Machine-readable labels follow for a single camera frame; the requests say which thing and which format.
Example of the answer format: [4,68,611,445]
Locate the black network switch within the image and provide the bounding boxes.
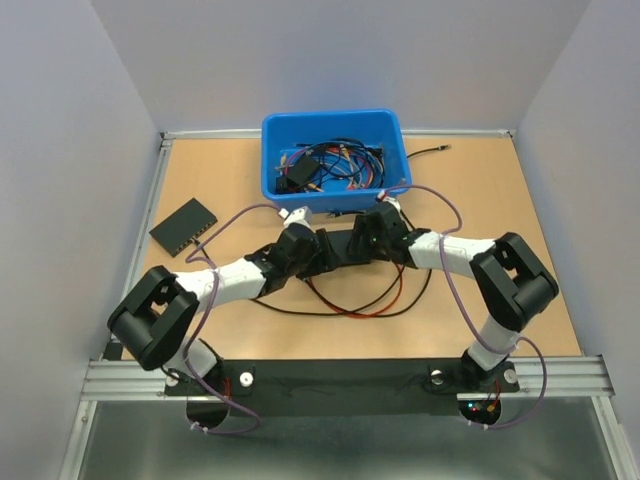
[311,229,372,273]
[149,198,218,257]

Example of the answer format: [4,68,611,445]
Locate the red ethernet cable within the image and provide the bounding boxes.
[299,264,405,320]

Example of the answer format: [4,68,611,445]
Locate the black ethernet cable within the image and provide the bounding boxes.
[184,144,452,317]

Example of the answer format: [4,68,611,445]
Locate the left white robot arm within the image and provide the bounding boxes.
[107,223,340,394]

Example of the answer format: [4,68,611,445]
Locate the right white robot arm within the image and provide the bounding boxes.
[348,203,559,390]

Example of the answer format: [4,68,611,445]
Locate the black power adapter in bin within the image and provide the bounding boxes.
[275,156,320,194]

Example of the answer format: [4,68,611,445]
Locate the blue plastic bin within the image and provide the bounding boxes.
[261,109,412,213]

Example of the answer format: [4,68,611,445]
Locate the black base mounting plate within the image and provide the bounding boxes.
[164,357,521,419]

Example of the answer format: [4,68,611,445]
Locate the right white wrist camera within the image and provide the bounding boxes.
[376,190,402,212]

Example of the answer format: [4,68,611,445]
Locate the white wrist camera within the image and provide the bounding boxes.
[278,206,312,229]
[376,190,402,212]

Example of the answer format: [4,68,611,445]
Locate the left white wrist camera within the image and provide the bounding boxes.
[278,206,312,229]

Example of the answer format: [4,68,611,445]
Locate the tangled cables in bin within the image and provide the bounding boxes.
[273,139,389,194]

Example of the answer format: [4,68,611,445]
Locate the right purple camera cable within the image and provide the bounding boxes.
[379,184,546,431]

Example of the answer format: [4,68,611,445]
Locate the purple camera cable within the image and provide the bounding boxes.
[182,202,286,436]
[379,184,546,431]

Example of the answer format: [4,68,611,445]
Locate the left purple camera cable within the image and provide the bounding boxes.
[182,202,286,436]

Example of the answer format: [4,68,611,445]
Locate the aluminium table edge rail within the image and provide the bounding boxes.
[120,132,173,299]

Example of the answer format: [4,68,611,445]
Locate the front aluminium frame rail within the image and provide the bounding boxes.
[80,356,615,402]

